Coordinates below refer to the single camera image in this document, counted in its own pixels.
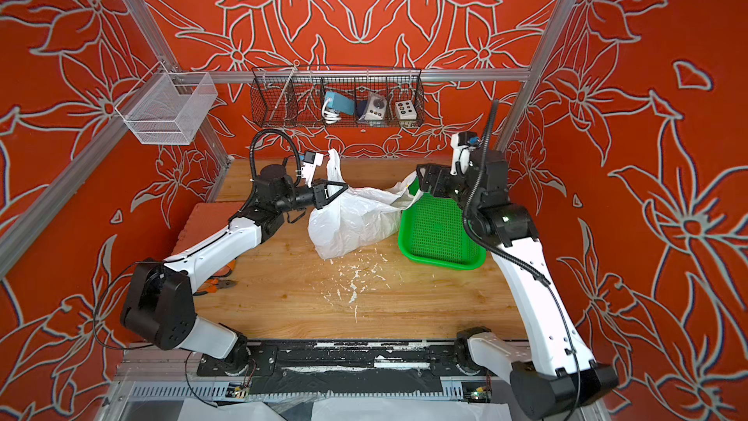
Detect white grey power adapter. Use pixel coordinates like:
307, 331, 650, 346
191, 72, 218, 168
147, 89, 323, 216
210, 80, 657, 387
358, 93, 388, 124

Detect blue white charger with cable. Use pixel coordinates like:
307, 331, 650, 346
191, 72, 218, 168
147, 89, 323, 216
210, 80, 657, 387
321, 91, 356, 124

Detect orange plastic tool case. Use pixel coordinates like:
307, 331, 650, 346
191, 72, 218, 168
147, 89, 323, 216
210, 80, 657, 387
171, 202, 243, 255

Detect black wire wall basket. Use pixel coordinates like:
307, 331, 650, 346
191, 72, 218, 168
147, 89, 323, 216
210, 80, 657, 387
249, 64, 426, 129

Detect orange handled pliers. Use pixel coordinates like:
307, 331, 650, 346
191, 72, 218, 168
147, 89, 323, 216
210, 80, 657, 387
193, 260, 237, 296

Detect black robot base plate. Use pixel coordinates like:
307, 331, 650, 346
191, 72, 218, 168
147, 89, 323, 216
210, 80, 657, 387
197, 339, 502, 401

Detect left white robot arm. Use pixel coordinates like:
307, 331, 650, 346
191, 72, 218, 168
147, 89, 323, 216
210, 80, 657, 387
120, 165, 348, 372

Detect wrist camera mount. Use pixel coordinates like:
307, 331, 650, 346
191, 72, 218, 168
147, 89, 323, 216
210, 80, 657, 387
450, 131, 480, 177
300, 151, 325, 187

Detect white lemon-print plastic bag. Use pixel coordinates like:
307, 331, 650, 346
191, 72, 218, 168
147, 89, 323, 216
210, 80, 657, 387
308, 172, 423, 260

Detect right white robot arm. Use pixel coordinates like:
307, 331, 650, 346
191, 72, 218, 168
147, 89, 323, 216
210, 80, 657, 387
416, 150, 619, 420

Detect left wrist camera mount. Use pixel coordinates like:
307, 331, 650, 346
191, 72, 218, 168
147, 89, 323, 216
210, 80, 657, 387
300, 151, 325, 187

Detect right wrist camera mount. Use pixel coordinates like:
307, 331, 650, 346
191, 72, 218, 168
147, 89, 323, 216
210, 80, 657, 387
450, 131, 480, 177

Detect white button box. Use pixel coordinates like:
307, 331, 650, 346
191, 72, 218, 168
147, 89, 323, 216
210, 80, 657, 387
393, 101, 418, 122

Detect green perforated plastic basket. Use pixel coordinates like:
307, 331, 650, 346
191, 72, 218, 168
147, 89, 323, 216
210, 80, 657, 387
397, 179, 487, 271

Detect clear acrylic wall box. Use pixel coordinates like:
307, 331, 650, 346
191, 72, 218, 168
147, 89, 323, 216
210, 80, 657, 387
116, 73, 217, 145

